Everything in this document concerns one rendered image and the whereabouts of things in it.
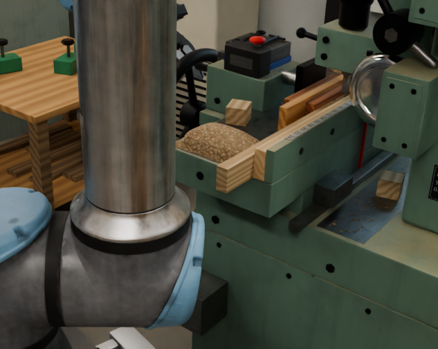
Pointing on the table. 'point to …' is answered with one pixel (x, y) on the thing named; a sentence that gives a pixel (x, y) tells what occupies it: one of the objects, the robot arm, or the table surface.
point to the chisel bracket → (342, 46)
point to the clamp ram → (304, 75)
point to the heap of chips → (216, 141)
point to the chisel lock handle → (305, 34)
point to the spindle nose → (354, 13)
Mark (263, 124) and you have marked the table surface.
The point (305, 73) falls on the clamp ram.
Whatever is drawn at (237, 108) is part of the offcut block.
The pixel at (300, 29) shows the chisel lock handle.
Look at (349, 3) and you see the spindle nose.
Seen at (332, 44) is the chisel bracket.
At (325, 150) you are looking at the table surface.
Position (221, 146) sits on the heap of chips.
